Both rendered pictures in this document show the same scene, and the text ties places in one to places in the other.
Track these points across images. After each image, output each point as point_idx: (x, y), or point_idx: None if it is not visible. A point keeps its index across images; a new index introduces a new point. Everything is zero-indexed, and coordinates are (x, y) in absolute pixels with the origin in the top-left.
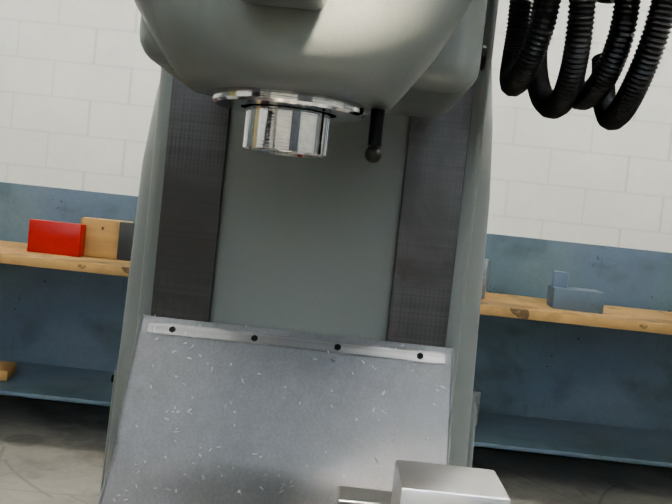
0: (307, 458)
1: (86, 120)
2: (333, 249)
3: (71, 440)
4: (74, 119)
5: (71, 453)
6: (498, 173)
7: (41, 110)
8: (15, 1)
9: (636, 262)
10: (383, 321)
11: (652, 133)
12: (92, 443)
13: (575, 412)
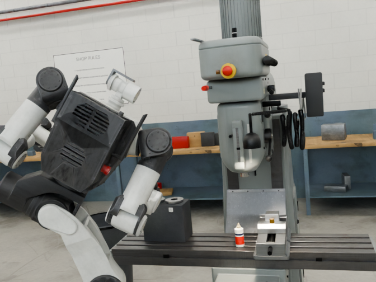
0: (260, 211)
1: (180, 94)
2: (259, 173)
3: (197, 213)
4: (175, 95)
5: (198, 217)
6: (346, 85)
7: (163, 94)
8: (147, 56)
9: None
10: (271, 184)
11: None
12: (205, 213)
13: None
